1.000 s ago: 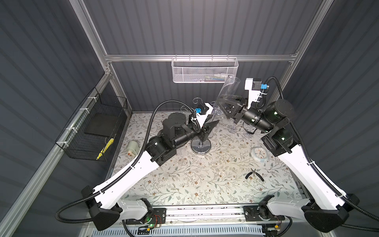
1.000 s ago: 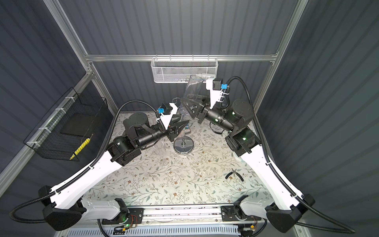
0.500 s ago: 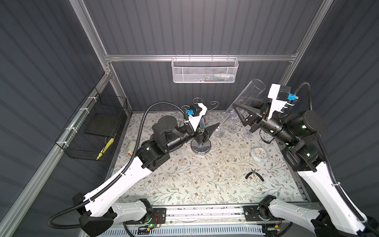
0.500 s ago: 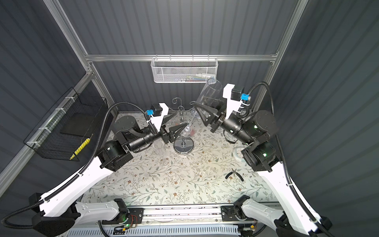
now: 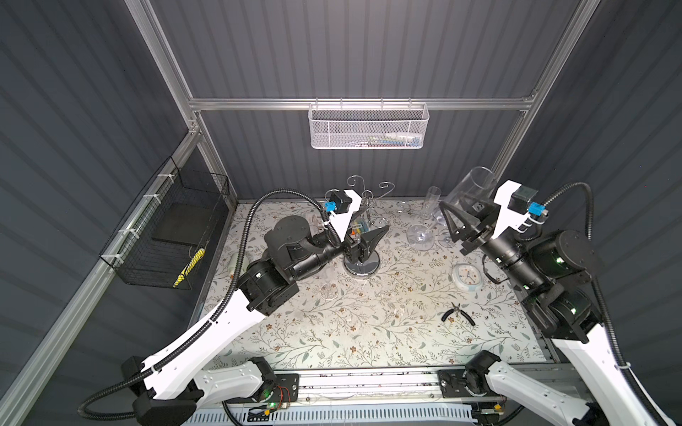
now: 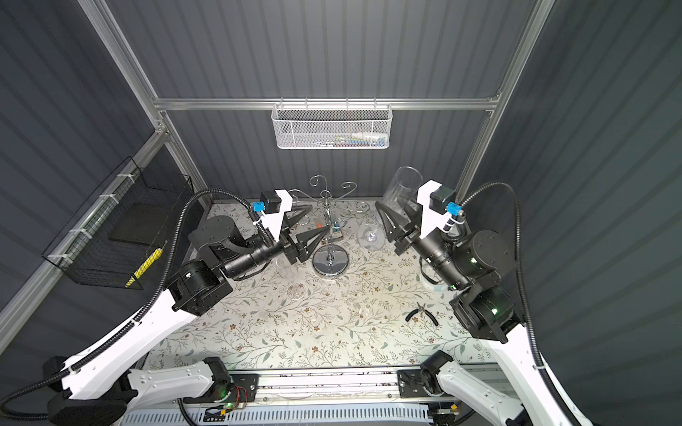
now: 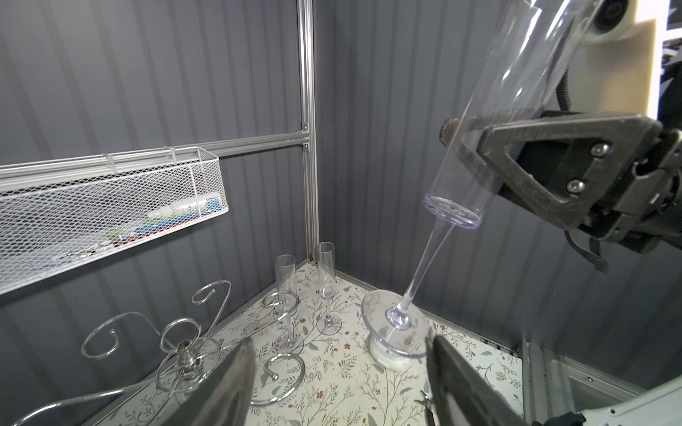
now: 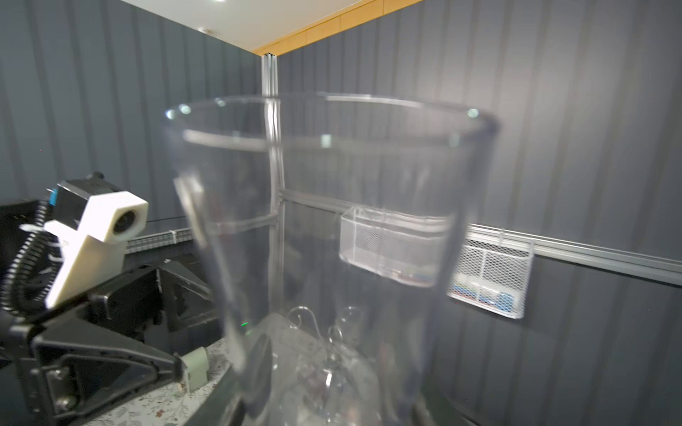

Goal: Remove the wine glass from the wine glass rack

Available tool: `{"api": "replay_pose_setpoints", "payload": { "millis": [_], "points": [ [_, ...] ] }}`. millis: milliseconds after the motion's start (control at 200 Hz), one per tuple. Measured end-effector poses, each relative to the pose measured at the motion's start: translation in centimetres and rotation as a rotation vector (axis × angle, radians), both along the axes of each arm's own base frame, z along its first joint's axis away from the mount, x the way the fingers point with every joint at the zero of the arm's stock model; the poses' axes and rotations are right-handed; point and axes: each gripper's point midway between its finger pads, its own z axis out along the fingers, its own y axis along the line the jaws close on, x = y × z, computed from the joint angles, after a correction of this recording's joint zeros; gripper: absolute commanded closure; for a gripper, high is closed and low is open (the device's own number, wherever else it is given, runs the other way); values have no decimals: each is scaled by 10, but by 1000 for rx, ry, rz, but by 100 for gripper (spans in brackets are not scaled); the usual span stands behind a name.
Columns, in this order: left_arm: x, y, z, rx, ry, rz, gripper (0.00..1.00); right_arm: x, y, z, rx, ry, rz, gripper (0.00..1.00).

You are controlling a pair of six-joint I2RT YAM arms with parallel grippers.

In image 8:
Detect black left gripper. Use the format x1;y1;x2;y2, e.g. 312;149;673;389
10;260;218;425

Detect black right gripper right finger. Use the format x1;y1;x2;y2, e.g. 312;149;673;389
420;390;475;426

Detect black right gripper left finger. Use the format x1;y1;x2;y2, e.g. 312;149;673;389
185;367;245;426

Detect clear flute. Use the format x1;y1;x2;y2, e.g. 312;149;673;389
162;93;501;425

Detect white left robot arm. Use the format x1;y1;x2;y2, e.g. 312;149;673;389
1;192;217;425

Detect silver wine glass rack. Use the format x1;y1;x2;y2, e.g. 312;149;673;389
284;304;369;416

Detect items in white basket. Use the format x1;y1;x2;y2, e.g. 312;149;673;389
450;274;520;314

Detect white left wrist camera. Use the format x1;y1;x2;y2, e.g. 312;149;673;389
44;172;149;310

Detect white wire mesh basket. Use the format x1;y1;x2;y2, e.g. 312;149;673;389
339;205;535;320

